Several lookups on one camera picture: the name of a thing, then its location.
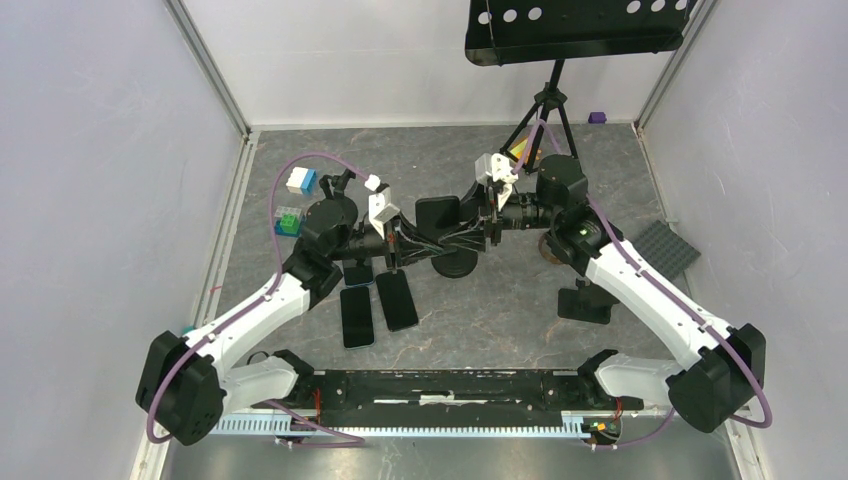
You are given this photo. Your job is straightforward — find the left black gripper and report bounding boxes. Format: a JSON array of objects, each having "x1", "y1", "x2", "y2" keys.
[{"x1": 328, "y1": 211, "x2": 444, "y2": 274}]

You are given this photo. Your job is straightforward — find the black round-base phone stand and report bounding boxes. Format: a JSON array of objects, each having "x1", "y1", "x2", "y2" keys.
[{"x1": 430, "y1": 229, "x2": 484, "y2": 279}]

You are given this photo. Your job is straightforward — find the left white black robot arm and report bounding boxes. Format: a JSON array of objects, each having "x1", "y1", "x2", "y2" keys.
[{"x1": 136, "y1": 197, "x2": 451, "y2": 446}]

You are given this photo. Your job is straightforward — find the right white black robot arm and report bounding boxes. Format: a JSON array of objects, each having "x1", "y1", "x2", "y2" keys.
[{"x1": 474, "y1": 154, "x2": 774, "y2": 433}]

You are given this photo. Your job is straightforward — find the far black phone stand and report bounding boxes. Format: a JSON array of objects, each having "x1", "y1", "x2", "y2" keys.
[{"x1": 318, "y1": 169, "x2": 358, "y2": 225}]

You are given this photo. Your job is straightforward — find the black square-base phone holder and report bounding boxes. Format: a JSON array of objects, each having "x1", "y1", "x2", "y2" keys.
[{"x1": 557, "y1": 279, "x2": 618, "y2": 325}]

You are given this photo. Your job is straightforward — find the black music stand tripod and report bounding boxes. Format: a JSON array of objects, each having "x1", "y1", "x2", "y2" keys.
[{"x1": 464, "y1": 0, "x2": 696, "y2": 173}]

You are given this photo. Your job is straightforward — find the orange yellow block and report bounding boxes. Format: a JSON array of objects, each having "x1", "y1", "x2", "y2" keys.
[{"x1": 505, "y1": 137, "x2": 541, "y2": 163}]

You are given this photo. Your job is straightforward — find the blue-edged black smartphone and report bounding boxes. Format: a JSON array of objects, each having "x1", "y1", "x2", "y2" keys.
[{"x1": 343, "y1": 262, "x2": 374, "y2": 288}]

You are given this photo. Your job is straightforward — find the green white blue blocks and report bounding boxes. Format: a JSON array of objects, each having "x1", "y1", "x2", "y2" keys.
[{"x1": 273, "y1": 206, "x2": 305, "y2": 238}]

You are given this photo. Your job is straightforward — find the white and blue blocks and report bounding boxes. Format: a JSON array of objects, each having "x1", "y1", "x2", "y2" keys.
[{"x1": 285, "y1": 167, "x2": 317, "y2": 196}]

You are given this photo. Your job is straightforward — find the purple block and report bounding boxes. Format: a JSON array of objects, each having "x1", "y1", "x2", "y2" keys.
[{"x1": 587, "y1": 111, "x2": 608, "y2": 124}]

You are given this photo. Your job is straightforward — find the grey studded baseplate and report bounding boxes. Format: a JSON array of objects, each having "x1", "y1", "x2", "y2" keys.
[{"x1": 630, "y1": 220, "x2": 701, "y2": 287}]

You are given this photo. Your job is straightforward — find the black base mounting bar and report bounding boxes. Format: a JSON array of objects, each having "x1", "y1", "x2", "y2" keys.
[{"x1": 280, "y1": 369, "x2": 644, "y2": 428}]

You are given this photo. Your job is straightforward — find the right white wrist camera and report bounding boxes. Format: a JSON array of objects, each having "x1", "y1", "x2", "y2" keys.
[{"x1": 474, "y1": 153, "x2": 518, "y2": 211}]

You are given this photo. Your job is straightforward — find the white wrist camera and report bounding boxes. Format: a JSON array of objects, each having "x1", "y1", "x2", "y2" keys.
[
  {"x1": 364, "y1": 174, "x2": 401, "y2": 240},
  {"x1": 474, "y1": 153, "x2": 518, "y2": 211}
]

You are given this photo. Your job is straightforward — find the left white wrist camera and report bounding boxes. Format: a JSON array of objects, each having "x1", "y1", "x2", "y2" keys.
[{"x1": 364, "y1": 174, "x2": 401, "y2": 240}]

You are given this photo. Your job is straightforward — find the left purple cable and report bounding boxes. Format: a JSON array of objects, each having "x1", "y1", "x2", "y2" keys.
[{"x1": 145, "y1": 151, "x2": 382, "y2": 449}]

